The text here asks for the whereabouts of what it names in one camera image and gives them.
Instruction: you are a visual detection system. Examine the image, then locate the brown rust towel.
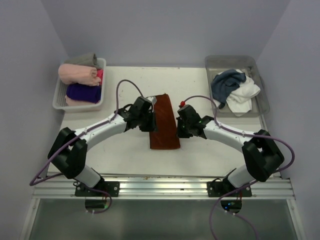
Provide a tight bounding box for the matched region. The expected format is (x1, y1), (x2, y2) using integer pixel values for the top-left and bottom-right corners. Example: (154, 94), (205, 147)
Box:
(149, 93), (181, 150)

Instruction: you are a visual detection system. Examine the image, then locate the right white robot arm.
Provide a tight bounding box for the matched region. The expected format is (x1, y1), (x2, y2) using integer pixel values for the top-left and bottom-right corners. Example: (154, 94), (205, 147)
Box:
(177, 104), (284, 197)

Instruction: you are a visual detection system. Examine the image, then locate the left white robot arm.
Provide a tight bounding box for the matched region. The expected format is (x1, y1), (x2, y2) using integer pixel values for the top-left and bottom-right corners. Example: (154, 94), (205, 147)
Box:
(48, 96), (157, 197)

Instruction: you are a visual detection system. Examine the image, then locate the blue grey towel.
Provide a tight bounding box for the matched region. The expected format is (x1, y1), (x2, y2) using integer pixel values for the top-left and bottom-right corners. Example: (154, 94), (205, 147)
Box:
(210, 69), (247, 109)

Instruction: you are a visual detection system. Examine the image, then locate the white crumpled towel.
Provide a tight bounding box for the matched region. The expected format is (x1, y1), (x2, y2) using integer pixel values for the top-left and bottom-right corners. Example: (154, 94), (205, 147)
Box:
(225, 69), (261, 116)

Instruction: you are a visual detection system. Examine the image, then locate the hot pink rolled towel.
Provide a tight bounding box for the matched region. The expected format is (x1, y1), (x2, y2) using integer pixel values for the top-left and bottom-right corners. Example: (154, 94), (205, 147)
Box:
(96, 69), (104, 86)

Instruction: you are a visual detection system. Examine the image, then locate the clear plastic bin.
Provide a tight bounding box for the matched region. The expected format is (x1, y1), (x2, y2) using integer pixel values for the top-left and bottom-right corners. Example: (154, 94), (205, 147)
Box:
(204, 55), (270, 118)

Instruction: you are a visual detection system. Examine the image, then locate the purple rolled towel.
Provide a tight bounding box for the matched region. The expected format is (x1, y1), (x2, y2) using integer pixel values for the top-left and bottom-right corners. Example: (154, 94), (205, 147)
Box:
(66, 83), (102, 104)

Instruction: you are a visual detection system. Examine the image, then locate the pale pink lower towel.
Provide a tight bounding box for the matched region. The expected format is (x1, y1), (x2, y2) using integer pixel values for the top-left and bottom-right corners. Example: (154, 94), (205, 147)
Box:
(64, 95), (100, 107)

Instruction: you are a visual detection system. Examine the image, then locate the grey rolled towel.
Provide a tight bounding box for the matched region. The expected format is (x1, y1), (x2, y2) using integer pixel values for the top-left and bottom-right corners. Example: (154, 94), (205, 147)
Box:
(64, 52), (102, 70)

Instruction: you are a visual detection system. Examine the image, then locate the light pink rolled towel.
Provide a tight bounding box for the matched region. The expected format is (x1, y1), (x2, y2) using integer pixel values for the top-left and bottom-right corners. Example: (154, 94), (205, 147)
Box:
(58, 63), (101, 86)

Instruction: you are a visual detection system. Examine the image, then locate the white plastic basket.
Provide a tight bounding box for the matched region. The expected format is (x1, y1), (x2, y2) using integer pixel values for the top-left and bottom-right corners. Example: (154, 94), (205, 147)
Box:
(52, 58), (107, 113)

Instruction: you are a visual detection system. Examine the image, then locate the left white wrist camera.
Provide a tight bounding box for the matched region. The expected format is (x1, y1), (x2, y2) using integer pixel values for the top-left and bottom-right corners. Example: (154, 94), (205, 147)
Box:
(146, 96), (157, 105)

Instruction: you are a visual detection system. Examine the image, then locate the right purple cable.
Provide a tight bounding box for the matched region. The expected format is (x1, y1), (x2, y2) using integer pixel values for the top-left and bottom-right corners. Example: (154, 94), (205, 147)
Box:
(183, 94), (296, 240)

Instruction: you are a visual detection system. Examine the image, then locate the purple cable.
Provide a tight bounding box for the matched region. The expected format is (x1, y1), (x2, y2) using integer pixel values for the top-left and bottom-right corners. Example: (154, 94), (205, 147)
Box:
(183, 94), (296, 240)
(29, 79), (146, 214)

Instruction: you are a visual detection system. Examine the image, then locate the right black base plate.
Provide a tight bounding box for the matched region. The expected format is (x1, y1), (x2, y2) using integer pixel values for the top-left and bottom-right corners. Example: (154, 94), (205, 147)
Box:
(206, 177), (253, 198)

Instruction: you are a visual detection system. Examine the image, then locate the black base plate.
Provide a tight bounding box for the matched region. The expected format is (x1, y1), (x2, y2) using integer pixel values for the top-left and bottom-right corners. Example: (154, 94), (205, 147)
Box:
(206, 177), (253, 198)
(73, 179), (120, 197)

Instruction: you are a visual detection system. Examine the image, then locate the aluminium mounting rail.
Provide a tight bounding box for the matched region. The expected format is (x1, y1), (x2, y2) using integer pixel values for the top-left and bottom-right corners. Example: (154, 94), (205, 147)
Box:
(32, 175), (295, 200)

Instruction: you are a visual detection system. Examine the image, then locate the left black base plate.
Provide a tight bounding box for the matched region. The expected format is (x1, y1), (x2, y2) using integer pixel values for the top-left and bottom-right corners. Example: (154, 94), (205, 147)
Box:
(73, 179), (120, 197)

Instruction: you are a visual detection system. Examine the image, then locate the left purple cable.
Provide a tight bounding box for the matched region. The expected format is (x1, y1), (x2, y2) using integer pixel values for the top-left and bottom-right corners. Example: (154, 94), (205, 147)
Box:
(29, 79), (146, 214)

